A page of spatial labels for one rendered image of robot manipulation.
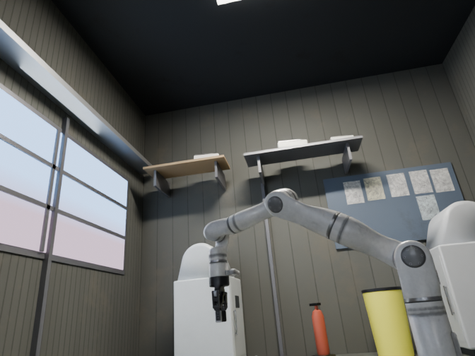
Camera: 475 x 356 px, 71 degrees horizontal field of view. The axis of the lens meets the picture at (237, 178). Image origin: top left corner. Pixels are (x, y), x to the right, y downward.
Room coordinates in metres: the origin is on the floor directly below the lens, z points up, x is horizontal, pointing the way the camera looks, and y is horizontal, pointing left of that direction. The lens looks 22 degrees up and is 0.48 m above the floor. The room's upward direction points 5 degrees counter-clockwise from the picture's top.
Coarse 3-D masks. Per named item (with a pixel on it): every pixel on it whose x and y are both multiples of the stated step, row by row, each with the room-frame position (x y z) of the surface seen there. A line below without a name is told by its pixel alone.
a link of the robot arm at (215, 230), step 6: (210, 222) 1.25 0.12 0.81; (216, 222) 1.24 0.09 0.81; (222, 222) 1.23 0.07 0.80; (204, 228) 1.26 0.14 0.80; (210, 228) 1.25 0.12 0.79; (216, 228) 1.24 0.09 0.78; (222, 228) 1.23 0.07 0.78; (228, 228) 1.22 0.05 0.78; (204, 234) 1.26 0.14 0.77; (210, 234) 1.25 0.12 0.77; (216, 234) 1.24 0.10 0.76; (222, 234) 1.24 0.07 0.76; (228, 234) 1.24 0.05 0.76; (234, 234) 1.25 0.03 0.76; (210, 240) 1.28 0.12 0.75; (216, 240) 1.28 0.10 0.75
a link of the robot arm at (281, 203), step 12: (276, 192) 1.05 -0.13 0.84; (288, 192) 1.07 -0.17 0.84; (276, 204) 1.05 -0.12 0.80; (288, 204) 1.04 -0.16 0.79; (300, 204) 1.03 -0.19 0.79; (276, 216) 1.08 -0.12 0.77; (288, 216) 1.06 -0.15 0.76; (300, 216) 1.04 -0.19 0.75; (312, 216) 1.02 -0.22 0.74; (324, 216) 1.01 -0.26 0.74; (336, 216) 1.00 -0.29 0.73; (312, 228) 1.04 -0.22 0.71; (324, 228) 1.01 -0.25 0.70
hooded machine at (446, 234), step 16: (448, 208) 3.23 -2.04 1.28; (464, 208) 3.19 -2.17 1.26; (432, 224) 3.55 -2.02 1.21; (448, 224) 3.22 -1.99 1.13; (464, 224) 3.20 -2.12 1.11; (432, 240) 3.53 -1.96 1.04; (448, 240) 3.22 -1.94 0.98; (464, 240) 3.20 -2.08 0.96; (432, 256) 3.42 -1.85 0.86; (448, 256) 3.20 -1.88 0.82; (464, 256) 3.18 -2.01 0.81; (448, 272) 3.20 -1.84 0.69; (464, 272) 3.18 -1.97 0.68; (448, 288) 3.25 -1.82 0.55; (464, 288) 3.19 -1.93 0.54; (448, 304) 3.36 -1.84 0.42; (464, 304) 3.19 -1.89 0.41; (464, 320) 3.20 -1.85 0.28; (464, 336) 3.23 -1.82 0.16; (464, 352) 3.43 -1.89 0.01
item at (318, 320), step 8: (312, 304) 3.83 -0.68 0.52; (320, 304) 3.82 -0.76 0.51; (312, 312) 3.83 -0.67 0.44; (320, 312) 3.80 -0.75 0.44; (312, 320) 3.83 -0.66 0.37; (320, 320) 3.78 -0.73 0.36; (320, 328) 3.78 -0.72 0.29; (320, 336) 3.78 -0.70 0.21; (320, 344) 3.79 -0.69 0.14; (328, 344) 3.82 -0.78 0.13; (320, 352) 3.80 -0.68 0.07; (328, 352) 3.80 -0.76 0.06
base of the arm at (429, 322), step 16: (416, 304) 0.94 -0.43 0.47; (432, 304) 0.92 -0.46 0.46; (416, 320) 0.94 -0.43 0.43; (432, 320) 0.92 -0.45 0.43; (448, 320) 0.94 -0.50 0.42; (416, 336) 0.96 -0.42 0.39; (432, 336) 0.93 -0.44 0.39; (448, 336) 0.92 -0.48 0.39; (432, 352) 0.93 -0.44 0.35; (448, 352) 0.92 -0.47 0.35
